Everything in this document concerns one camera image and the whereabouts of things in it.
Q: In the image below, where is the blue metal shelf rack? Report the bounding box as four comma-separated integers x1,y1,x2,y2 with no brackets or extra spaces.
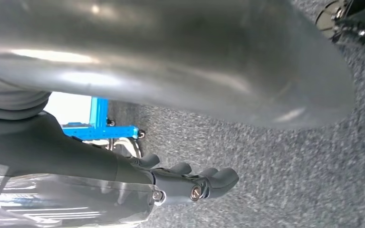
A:
61,96,146,141

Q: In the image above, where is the white car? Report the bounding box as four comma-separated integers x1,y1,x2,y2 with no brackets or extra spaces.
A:
44,92,92,125

